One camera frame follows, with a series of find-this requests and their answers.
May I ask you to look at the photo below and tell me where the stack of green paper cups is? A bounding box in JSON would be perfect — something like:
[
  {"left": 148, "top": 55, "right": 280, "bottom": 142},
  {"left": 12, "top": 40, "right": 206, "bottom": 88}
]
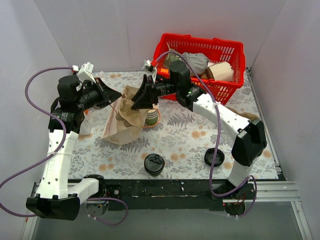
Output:
[{"left": 145, "top": 105, "right": 160, "bottom": 127}]

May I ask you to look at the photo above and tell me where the beige paper bag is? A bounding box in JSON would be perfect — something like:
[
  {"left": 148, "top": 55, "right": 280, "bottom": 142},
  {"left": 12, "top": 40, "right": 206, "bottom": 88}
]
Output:
[{"left": 101, "top": 85, "right": 158, "bottom": 146}]

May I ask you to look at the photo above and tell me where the black plastic cup lid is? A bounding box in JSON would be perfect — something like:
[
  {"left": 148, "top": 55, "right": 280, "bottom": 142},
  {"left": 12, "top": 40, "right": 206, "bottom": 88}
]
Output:
[{"left": 144, "top": 153, "right": 165, "bottom": 172}]

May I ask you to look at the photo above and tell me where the green paper coffee cup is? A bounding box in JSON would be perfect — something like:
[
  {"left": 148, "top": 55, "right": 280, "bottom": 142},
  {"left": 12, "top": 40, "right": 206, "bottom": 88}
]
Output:
[{"left": 147, "top": 171, "right": 161, "bottom": 177}]

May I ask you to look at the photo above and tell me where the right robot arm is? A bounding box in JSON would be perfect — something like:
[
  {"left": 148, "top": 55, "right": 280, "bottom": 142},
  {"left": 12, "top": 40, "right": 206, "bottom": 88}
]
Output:
[{"left": 131, "top": 60, "right": 267, "bottom": 199}]

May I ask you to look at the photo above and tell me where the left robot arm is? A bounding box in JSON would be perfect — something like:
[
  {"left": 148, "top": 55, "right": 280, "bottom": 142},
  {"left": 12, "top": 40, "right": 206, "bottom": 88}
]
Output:
[{"left": 26, "top": 75, "right": 121, "bottom": 221}]

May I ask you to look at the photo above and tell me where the green netted melon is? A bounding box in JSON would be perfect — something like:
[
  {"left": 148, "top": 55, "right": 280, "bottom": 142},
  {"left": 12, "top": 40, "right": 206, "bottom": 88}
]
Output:
[{"left": 163, "top": 53, "right": 181, "bottom": 69}]

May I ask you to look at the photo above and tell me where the grey crumpled paper bag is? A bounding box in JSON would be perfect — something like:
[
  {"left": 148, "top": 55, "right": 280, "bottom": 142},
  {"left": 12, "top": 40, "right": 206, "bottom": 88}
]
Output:
[{"left": 182, "top": 52, "right": 210, "bottom": 77}]

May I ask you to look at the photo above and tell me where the white milk bottle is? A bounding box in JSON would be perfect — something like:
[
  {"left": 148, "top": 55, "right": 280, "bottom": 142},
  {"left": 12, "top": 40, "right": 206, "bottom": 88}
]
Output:
[{"left": 79, "top": 114, "right": 92, "bottom": 136}]

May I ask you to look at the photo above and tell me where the beige paper roll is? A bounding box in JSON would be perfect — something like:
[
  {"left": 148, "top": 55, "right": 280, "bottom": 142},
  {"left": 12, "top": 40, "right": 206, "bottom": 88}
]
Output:
[{"left": 205, "top": 61, "right": 234, "bottom": 82}]

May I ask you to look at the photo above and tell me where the red plastic shopping basket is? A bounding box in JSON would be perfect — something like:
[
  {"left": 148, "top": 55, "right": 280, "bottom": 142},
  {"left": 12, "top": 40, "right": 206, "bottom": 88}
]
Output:
[{"left": 153, "top": 33, "right": 246, "bottom": 104}]

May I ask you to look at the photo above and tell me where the spare black cup lid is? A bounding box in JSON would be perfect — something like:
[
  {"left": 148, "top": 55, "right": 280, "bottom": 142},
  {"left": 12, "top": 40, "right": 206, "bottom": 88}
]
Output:
[{"left": 203, "top": 147, "right": 226, "bottom": 168}]

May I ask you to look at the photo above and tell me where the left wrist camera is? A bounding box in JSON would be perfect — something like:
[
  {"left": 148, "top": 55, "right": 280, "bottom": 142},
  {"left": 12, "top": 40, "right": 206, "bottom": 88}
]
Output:
[{"left": 71, "top": 61, "right": 96, "bottom": 84}]

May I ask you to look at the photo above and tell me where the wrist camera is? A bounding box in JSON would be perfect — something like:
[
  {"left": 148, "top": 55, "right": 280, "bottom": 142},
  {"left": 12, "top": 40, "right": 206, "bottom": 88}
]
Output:
[
  {"left": 71, "top": 61, "right": 96, "bottom": 84},
  {"left": 142, "top": 60, "right": 157, "bottom": 82}
]

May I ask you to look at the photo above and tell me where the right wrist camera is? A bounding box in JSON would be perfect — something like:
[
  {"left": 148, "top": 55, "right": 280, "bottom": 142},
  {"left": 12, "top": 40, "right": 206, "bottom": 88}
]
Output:
[{"left": 142, "top": 60, "right": 157, "bottom": 82}]

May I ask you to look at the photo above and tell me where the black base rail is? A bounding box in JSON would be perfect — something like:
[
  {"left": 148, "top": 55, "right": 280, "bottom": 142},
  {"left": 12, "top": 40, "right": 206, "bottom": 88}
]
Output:
[{"left": 89, "top": 179, "right": 255, "bottom": 211}]

